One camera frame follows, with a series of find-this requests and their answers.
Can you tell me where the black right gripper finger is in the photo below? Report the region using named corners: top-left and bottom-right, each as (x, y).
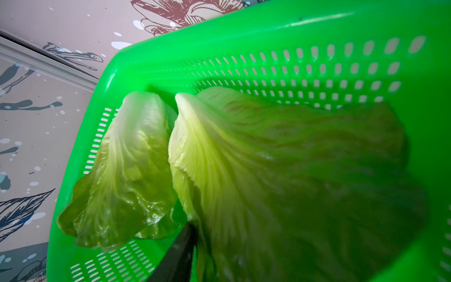
top-left (147, 223), bottom-right (198, 282)

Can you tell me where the small chinese cabbage left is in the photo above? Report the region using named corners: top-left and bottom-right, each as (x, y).
top-left (58, 92), bottom-right (186, 251)

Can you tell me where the green plastic basket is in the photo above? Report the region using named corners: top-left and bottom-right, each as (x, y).
top-left (54, 1), bottom-right (451, 282)

